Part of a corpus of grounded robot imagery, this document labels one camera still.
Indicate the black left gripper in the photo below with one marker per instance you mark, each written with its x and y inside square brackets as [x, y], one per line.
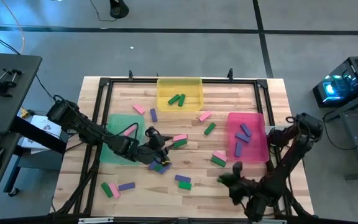
[152, 152]

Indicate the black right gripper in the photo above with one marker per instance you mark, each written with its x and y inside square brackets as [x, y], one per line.
[239, 189]

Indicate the pink rectangular block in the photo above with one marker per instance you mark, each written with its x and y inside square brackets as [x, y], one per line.
[219, 155]
[139, 109]
[180, 137]
[204, 116]
[114, 190]
[130, 130]

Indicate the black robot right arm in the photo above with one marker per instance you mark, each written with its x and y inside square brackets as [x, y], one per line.
[291, 155]

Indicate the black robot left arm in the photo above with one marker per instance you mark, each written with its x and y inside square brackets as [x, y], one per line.
[85, 129]

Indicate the green translucent plastic bin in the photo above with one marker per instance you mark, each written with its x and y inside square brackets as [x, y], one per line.
[117, 124]

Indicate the yellow translucent plastic bin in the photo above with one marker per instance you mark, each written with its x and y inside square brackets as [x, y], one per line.
[191, 93]

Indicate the pink translucent plastic bin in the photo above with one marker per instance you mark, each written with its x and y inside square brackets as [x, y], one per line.
[253, 121]

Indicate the white paper sheet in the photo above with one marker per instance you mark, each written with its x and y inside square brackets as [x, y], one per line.
[42, 123]

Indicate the black stand base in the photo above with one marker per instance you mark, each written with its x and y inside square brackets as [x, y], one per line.
[119, 11]

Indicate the small yellow object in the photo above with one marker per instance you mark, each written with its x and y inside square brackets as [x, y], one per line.
[24, 112]

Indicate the black caster wheel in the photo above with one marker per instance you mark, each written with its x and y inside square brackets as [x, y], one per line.
[12, 192]

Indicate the black desktop computer case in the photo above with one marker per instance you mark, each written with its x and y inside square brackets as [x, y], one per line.
[353, 77]

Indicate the black side desk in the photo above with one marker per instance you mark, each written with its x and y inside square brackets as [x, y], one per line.
[5, 105]

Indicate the silver aluminium bracket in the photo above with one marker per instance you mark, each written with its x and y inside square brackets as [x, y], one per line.
[95, 220]
[269, 221]

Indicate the black metal table frame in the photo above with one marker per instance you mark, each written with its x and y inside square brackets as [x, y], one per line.
[129, 81]

